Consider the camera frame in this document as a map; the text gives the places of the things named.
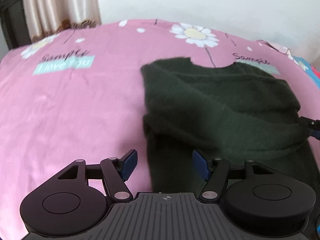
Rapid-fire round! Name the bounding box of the dark green knit sweater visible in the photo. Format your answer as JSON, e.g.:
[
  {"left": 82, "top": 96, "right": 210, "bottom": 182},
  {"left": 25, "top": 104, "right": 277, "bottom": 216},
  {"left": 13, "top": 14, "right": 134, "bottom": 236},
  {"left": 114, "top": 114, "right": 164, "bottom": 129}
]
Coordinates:
[{"left": 140, "top": 56, "right": 320, "bottom": 240}]

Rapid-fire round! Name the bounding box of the colourful cartoon pillow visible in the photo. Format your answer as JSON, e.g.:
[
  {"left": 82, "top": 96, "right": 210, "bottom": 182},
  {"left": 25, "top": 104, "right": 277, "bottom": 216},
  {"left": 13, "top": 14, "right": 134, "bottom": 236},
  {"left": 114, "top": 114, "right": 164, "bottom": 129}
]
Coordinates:
[{"left": 257, "top": 40, "right": 320, "bottom": 89}]

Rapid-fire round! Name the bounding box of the pink floral bed sheet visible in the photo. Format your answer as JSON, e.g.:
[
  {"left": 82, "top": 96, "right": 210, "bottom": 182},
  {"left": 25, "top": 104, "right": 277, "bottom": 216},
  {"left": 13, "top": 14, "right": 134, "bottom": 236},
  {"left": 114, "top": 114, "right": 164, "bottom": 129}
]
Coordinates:
[{"left": 1, "top": 20, "right": 319, "bottom": 239}]

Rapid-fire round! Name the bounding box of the beige pink curtain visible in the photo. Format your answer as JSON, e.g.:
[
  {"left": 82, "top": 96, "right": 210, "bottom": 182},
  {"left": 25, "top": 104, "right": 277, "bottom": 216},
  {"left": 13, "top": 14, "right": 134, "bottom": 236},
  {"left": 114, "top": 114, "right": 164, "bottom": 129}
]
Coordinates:
[{"left": 23, "top": 0, "right": 101, "bottom": 43}]

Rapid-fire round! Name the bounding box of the dark wooden door frame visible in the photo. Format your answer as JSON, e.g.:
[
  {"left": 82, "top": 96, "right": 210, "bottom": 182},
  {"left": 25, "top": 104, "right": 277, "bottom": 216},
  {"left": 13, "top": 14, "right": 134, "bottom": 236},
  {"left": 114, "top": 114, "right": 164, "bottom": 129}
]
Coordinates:
[{"left": 1, "top": 0, "right": 31, "bottom": 50}]

